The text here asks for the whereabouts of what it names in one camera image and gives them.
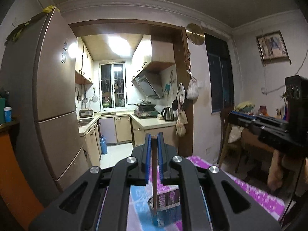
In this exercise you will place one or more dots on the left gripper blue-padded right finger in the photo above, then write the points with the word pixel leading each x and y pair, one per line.
pixel 209 198

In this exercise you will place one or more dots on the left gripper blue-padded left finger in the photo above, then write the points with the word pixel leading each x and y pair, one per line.
pixel 98 199

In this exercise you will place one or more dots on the dark brown wooden chopstick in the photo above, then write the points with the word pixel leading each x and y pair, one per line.
pixel 154 156

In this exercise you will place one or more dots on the kitchen window with bars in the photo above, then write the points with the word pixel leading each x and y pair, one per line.
pixel 113 85

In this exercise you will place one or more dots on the dark wooden side table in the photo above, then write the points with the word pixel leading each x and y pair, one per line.
pixel 268 158

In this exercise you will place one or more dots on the floral purple blue tablecloth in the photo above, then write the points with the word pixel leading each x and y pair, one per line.
pixel 139 215

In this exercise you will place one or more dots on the blue perforated utensil holder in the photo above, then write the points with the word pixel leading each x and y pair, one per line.
pixel 168 208

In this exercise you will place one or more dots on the wooden chair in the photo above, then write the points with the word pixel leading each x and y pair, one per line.
pixel 230 138

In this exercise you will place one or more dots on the blue gas bottle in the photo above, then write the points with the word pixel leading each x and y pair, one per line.
pixel 103 145

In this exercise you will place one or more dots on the orange wooden cabinet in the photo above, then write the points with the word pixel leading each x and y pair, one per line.
pixel 19 205

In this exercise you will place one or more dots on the steel electric kettle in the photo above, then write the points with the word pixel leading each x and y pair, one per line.
pixel 167 114

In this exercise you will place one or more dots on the black wok on stove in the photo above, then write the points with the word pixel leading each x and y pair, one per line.
pixel 144 106

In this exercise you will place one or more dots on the hanging white plastic bag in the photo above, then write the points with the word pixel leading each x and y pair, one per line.
pixel 192 89

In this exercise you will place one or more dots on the steel range hood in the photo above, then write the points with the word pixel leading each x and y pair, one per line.
pixel 150 84

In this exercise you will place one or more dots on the green plastic cup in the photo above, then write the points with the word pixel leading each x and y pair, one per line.
pixel 2 105

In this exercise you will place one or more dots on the grey multi-door refrigerator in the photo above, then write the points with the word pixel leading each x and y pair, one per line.
pixel 39 76

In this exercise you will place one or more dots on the framed wall picture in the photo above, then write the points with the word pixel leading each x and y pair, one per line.
pixel 272 48

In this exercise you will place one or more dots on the dark window frame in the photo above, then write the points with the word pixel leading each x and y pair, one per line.
pixel 221 75

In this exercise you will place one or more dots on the round brass wall clock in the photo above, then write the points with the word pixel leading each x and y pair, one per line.
pixel 195 34

